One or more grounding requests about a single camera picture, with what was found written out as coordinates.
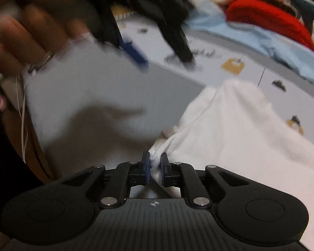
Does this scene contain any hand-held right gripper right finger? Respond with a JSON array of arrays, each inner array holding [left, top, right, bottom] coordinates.
[[160, 153, 249, 210]]

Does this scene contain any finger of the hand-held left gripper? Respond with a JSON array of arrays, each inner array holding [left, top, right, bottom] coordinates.
[[160, 23, 198, 70], [119, 38, 150, 73]]

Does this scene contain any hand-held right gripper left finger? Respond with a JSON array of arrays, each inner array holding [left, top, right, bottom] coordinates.
[[60, 152, 151, 210]]

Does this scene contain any white shirt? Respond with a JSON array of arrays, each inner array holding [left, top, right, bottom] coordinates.
[[148, 79, 314, 249]]

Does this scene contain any person's left hand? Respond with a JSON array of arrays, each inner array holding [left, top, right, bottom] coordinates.
[[0, 0, 95, 72]]

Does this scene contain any light blue sheet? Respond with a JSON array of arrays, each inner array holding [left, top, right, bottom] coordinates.
[[184, 0, 314, 92]]

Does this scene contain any red folded blanket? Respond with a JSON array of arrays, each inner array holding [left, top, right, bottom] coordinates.
[[226, 0, 314, 51]]

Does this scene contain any teal shark plush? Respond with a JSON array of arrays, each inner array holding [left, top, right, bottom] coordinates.
[[288, 0, 314, 34]]

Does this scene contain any silver ring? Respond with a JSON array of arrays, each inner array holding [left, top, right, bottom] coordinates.
[[29, 52, 53, 71]]

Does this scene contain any white cord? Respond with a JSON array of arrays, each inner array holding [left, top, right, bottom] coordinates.
[[16, 72, 29, 163]]

